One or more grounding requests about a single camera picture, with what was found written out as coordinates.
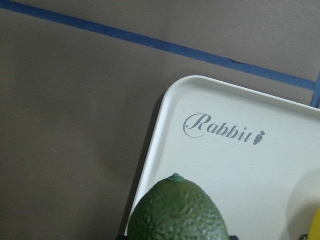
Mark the vertical blue tape strip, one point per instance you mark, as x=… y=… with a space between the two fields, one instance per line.
x=316 y=94

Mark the yellow lemon at frame edge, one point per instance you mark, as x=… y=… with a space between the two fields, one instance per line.
x=314 y=230

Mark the horizontal blue tape strip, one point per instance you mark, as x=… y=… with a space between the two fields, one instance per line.
x=155 y=43

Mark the white rabbit tray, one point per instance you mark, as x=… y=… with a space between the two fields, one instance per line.
x=256 y=155

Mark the green lime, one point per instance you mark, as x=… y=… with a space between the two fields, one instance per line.
x=176 y=209

